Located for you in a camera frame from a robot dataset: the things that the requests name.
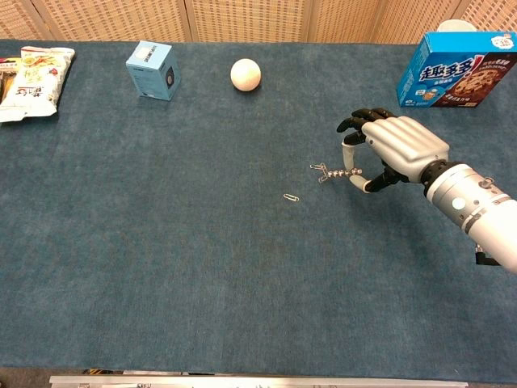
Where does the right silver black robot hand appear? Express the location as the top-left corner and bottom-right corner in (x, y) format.
(336, 107), (451, 194)

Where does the silver magnetic bead rod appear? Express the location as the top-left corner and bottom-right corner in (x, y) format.
(327, 167), (364, 179)

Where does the blue chocolate cookie box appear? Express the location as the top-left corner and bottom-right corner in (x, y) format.
(395, 31), (517, 108)

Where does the white cup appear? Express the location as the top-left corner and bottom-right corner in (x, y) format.
(435, 19), (478, 34)

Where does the cream white ball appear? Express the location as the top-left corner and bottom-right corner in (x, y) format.
(229, 58), (263, 92)

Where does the woven rattan folding screen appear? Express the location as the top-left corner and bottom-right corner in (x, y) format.
(0, 0), (517, 44)

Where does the small light blue carton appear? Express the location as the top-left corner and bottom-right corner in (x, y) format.
(125, 40), (182, 102)

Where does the teal felt table cloth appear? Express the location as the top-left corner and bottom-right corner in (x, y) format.
(0, 39), (517, 383)

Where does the white snack bag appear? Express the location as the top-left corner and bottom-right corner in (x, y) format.
(0, 46), (77, 124)

